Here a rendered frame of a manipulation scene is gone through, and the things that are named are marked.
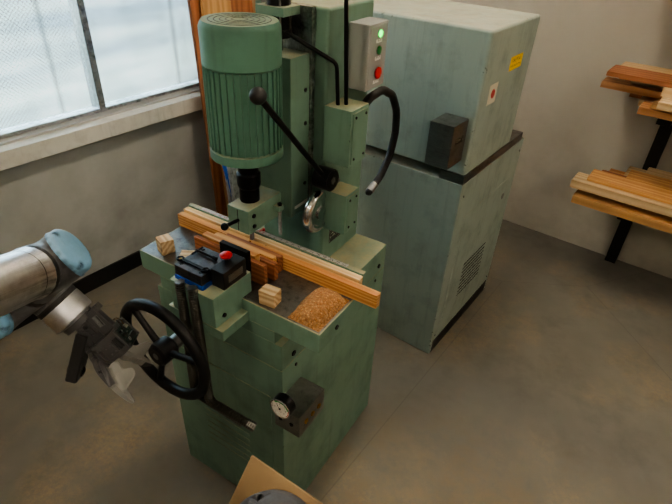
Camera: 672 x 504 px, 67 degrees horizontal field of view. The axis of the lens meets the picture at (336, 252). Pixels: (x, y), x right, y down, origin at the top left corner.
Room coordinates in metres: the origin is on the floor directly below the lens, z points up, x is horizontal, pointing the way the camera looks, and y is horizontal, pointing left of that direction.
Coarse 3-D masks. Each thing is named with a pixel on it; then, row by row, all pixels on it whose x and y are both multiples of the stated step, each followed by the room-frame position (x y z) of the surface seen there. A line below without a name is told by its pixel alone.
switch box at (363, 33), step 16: (352, 32) 1.34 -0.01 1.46; (368, 32) 1.32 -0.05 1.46; (384, 32) 1.38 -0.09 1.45; (352, 48) 1.34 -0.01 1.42; (368, 48) 1.32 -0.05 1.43; (384, 48) 1.39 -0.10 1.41; (352, 64) 1.33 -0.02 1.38; (368, 64) 1.32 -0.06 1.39; (384, 64) 1.39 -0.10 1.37; (352, 80) 1.33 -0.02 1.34; (368, 80) 1.32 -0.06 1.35
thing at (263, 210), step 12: (264, 192) 1.21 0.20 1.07; (276, 192) 1.22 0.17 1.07; (228, 204) 1.14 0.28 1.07; (240, 204) 1.14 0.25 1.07; (252, 204) 1.15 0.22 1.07; (264, 204) 1.16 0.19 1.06; (228, 216) 1.14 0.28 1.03; (240, 216) 1.12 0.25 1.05; (252, 216) 1.12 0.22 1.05; (264, 216) 1.16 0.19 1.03; (276, 216) 1.20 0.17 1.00; (240, 228) 1.12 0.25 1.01; (252, 228) 1.12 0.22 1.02
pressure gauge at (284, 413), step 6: (276, 396) 0.86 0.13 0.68; (282, 396) 0.85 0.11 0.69; (288, 396) 0.85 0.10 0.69; (270, 402) 0.85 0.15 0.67; (276, 402) 0.84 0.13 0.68; (282, 402) 0.83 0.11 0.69; (288, 402) 0.84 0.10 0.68; (294, 402) 0.85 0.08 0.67; (276, 408) 0.84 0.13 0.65; (282, 408) 0.83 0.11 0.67; (288, 408) 0.83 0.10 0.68; (294, 408) 0.84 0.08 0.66; (276, 414) 0.84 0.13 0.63; (282, 414) 0.84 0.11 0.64; (288, 414) 0.83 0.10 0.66
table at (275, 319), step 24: (192, 240) 1.22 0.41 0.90; (144, 264) 1.15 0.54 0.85; (168, 264) 1.10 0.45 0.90; (288, 288) 1.02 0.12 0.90; (312, 288) 1.03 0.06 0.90; (240, 312) 0.96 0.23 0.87; (264, 312) 0.94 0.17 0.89; (288, 312) 0.93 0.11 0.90; (216, 336) 0.89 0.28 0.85; (288, 336) 0.90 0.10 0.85; (312, 336) 0.87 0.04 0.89
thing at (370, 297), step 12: (180, 216) 1.29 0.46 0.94; (192, 216) 1.29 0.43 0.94; (192, 228) 1.27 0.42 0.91; (204, 228) 1.24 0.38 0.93; (216, 228) 1.23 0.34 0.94; (252, 240) 1.18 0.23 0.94; (276, 252) 1.12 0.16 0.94; (288, 264) 1.09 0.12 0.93; (300, 264) 1.07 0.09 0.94; (300, 276) 1.07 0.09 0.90; (312, 276) 1.05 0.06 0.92; (324, 276) 1.04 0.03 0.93; (336, 276) 1.03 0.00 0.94; (336, 288) 1.02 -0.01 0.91; (348, 288) 1.00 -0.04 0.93; (360, 288) 0.99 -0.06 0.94; (360, 300) 0.98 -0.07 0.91; (372, 300) 0.97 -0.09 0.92
